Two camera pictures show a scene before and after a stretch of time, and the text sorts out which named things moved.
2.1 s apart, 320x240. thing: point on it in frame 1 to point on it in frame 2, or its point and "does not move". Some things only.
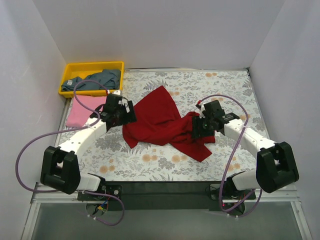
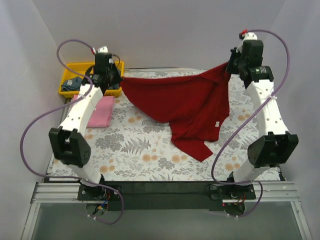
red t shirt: (158, 122) to (195, 105)
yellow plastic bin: (82, 70) does not move
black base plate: (164, 196) does not move
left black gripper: (128, 113) to (115, 75)
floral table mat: (110, 159) does not move
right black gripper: (199, 127) to (232, 62)
